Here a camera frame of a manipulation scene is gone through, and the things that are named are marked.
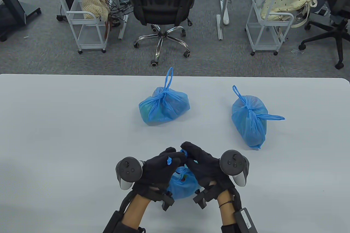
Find person's right hand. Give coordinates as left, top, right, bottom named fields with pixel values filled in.
left=180, top=141, right=236, bottom=188

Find person's left hand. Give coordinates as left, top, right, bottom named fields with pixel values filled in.
left=134, top=147, right=188, bottom=192

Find blue plastic bag yellow contents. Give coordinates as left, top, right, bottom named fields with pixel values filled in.
left=166, top=148, right=203, bottom=200

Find person's right forearm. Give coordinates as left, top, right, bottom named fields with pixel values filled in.
left=217, top=189, right=239, bottom=228

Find beige knit bag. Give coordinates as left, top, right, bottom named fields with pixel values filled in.
left=83, top=0, right=111, bottom=23

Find cream patterned bag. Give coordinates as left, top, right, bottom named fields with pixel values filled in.
left=260, top=0, right=318, bottom=28

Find grey right hand controller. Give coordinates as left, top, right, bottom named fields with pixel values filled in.
left=219, top=150, right=250, bottom=187

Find grey hand controller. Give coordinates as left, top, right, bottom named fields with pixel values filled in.
left=219, top=150, right=250, bottom=187
left=115, top=157, right=143, bottom=191

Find grey left hand controller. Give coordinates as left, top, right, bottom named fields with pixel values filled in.
left=115, top=157, right=143, bottom=191

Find white rolling cart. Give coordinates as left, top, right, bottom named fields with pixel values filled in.
left=57, top=0, right=110, bottom=54
left=245, top=0, right=294, bottom=56

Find black mesh office chair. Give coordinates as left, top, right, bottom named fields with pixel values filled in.
left=126, top=0, right=199, bottom=67

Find black rolling stand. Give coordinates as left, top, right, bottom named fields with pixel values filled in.
left=0, top=0, right=42, bottom=42

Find black left wrist strap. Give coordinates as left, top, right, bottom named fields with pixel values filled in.
left=113, top=222, right=146, bottom=233

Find black wrist strap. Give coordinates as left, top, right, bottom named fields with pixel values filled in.
left=221, top=224, right=240, bottom=233
left=113, top=222, right=146, bottom=233

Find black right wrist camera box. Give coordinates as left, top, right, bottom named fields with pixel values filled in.
left=234, top=207, right=258, bottom=233

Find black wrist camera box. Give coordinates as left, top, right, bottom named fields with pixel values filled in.
left=234, top=207, right=258, bottom=233
left=103, top=210, right=123, bottom=233

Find black right wrist strap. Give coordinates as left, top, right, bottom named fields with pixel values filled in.
left=221, top=224, right=240, bottom=233

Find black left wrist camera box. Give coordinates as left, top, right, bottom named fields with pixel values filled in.
left=103, top=210, right=123, bottom=233

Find tangle of black cables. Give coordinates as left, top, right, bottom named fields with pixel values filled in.
left=105, top=0, right=134, bottom=28

